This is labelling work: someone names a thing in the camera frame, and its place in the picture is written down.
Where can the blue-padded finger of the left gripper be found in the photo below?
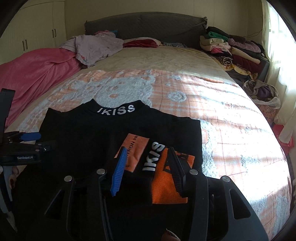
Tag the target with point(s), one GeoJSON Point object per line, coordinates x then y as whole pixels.
{"type": "Point", "coordinates": [30, 136]}

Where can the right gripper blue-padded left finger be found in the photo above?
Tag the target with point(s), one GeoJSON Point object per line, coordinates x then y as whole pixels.
{"type": "Point", "coordinates": [81, 204]}

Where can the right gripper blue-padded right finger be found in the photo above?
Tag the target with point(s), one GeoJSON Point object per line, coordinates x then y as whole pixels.
{"type": "Point", "coordinates": [216, 208]}

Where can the black sweater with orange patches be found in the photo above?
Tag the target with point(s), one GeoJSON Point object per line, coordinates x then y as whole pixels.
{"type": "Point", "coordinates": [89, 137]}

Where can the basket of crumpled clothes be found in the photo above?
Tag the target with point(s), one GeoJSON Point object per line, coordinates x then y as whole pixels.
{"type": "Point", "coordinates": [262, 93]}

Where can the stack of folded clothes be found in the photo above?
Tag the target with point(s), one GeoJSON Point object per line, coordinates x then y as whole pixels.
{"type": "Point", "coordinates": [241, 58]}

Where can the left hand red nails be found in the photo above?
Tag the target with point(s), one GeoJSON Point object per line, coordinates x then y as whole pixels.
{"type": "Point", "coordinates": [13, 176]}

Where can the pink quilt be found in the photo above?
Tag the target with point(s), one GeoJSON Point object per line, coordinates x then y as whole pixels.
{"type": "Point", "coordinates": [34, 73]}

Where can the lilac crumpled garment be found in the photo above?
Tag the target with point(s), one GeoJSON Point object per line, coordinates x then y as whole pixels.
{"type": "Point", "coordinates": [90, 49]}

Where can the cream wardrobe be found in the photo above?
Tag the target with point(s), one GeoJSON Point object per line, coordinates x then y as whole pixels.
{"type": "Point", "coordinates": [38, 24]}

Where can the red velvet pillow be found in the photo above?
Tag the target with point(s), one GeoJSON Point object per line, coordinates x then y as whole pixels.
{"type": "Point", "coordinates": [142, 42]}

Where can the beige bed sheet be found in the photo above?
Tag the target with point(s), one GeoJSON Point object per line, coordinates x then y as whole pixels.
{"type": "Point", "coordinates": [161, 59]}

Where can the grey padded headboard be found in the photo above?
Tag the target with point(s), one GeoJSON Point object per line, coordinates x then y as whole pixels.
{"type": "Point", "coordinates": [165, 27]}

